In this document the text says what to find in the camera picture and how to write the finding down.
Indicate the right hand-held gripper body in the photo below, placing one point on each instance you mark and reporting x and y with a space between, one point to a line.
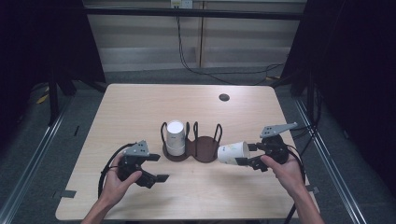
275 149

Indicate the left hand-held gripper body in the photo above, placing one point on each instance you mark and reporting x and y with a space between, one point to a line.
132 166

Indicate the printed white paper cup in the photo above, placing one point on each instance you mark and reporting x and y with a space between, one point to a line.
230 153

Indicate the stack of white paper cups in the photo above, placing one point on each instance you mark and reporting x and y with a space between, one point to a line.
176 135

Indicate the dark brown cup holder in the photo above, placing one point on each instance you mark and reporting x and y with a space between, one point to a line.
206 150

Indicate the person's left hand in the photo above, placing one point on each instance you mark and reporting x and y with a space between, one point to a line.
116 188

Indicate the person's right hand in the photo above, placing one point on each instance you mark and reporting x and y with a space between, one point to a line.
286 174

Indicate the grey tape piece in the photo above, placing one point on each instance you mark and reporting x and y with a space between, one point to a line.
66 194
313 188

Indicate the round table grommet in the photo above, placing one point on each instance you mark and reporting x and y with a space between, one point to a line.
224 97

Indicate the black tape strip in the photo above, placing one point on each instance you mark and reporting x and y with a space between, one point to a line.
76 130

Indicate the black metal stand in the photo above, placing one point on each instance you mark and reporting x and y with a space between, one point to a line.
53 102

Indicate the yellow tape piece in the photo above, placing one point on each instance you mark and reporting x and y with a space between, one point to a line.
42 99

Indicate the black curtain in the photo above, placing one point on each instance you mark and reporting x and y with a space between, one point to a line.
37 40
358 62

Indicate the black horizontal bar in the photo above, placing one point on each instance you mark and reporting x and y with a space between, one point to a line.
186 13

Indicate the metal floor rail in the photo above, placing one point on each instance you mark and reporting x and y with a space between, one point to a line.
327 155
34 155

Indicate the white wall socket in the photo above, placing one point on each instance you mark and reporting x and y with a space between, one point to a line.
182 3

